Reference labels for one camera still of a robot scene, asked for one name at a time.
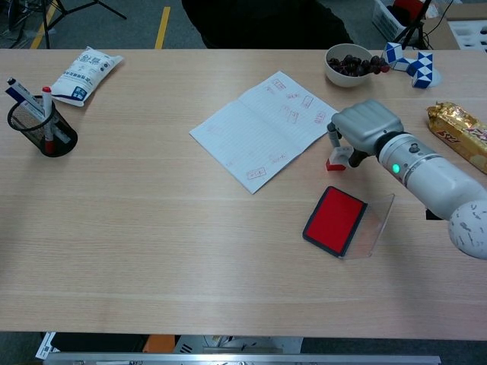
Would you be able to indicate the open lined notebook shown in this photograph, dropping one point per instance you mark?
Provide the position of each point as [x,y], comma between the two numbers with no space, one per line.
[258,137]

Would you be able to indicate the blue white snake puzzle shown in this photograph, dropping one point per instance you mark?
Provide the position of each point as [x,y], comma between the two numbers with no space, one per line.
[422,72]

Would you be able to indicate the red and white stamp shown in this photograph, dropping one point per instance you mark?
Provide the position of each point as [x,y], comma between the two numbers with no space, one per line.
[336,161]

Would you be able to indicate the white printed label sheet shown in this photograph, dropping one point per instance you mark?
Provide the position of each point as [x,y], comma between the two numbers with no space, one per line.
[45,346]

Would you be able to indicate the white bag with blue print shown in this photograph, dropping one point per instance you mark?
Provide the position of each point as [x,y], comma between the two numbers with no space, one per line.
[83,76]

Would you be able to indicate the white foam insert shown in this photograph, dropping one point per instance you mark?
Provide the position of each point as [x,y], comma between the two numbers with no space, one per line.
[472,36]

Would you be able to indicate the grey round table grommet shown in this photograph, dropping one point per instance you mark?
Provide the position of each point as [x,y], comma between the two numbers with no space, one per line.
[437,79]

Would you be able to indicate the white machine base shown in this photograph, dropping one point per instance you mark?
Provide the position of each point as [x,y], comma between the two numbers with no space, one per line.
[266,344]

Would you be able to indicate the white marker with red cap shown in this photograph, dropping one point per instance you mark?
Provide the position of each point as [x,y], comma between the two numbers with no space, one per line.
[46,102]

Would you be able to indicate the orange plastic part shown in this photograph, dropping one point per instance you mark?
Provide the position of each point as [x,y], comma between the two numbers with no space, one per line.
[160,344]

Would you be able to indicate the red ink pad black case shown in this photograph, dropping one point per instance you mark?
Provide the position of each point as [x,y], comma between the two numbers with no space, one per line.
[335,218]

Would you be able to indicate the person in black clothing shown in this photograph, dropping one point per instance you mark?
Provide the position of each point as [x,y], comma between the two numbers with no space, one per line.
[266,23]

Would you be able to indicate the red box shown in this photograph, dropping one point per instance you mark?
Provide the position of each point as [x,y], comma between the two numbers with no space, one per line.
[407,7]

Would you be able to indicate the aluminium profile rail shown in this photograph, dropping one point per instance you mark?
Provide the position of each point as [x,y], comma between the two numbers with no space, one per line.
[228,359]

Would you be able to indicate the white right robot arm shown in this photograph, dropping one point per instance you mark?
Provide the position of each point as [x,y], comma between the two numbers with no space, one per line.
[437,178]

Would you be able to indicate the large brown cardboard box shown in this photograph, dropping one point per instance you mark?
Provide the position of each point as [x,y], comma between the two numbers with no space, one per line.
[437,34]

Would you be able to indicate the black tripod with thin legs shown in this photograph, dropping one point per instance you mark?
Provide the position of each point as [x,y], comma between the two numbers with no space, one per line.
[45,26]

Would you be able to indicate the beige round bowl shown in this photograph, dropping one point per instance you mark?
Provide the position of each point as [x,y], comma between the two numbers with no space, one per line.
[342,80]

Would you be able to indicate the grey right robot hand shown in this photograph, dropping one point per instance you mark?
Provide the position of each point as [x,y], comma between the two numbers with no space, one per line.
[365,121]

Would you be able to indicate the clear plastic ink pad lid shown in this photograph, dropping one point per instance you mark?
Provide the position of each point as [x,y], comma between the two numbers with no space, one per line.
[374,220]

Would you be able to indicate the blue white marker black cap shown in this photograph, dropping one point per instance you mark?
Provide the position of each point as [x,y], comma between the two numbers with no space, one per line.
[23,95]

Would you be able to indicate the white plastic basket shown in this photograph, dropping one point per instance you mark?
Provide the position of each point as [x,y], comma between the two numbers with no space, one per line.
[386,21]

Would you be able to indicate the black mesh pen holder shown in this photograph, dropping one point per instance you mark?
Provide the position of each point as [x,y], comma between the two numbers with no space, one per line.
[23,123]

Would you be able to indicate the gold foil snack package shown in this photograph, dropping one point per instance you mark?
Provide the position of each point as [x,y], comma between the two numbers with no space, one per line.
[460,133]

